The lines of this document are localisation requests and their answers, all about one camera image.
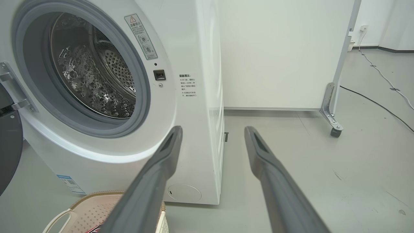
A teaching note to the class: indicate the round white filter cover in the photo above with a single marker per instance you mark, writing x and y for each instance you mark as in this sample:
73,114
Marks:
184,193

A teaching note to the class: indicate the steel washing machine drum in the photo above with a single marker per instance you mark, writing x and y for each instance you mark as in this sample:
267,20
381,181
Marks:
90,74

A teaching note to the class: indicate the metal bracket with caster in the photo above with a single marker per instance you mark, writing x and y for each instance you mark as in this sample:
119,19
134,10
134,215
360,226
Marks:
328,110

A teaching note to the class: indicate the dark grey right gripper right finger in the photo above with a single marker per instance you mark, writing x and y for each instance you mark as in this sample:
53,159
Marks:
281,194

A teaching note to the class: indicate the blue energy label sticker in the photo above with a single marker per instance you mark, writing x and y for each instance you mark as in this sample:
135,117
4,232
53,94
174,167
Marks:
71,184

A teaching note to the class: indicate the grey warning label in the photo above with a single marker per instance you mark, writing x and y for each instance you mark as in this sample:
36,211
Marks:
141,36

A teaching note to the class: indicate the black text notice sticker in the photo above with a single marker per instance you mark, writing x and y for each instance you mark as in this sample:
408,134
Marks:
187,85

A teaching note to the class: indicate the white wall socket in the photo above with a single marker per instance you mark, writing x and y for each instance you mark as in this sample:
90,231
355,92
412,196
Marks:
364,27

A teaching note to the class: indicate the washing machine glass door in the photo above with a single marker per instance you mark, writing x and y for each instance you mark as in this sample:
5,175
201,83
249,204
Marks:
9,145

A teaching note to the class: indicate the cream perforated laundry basket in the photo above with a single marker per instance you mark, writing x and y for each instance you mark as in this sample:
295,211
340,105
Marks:
87,213

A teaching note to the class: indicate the white partition board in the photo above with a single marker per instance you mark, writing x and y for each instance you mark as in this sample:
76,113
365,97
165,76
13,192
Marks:
278,55

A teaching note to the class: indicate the black door lock slot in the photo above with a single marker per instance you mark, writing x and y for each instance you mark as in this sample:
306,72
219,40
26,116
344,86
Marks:
159,75

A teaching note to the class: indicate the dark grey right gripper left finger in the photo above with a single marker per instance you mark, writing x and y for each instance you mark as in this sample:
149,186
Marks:
145,191

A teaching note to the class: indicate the metal door hinge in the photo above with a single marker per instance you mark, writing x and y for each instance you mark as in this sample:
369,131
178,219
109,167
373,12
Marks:
16,94

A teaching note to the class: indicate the white washing machine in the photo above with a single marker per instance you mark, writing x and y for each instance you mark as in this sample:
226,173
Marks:
187,48

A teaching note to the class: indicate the red and white garment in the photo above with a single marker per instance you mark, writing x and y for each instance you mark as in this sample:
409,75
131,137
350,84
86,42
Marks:
95,229

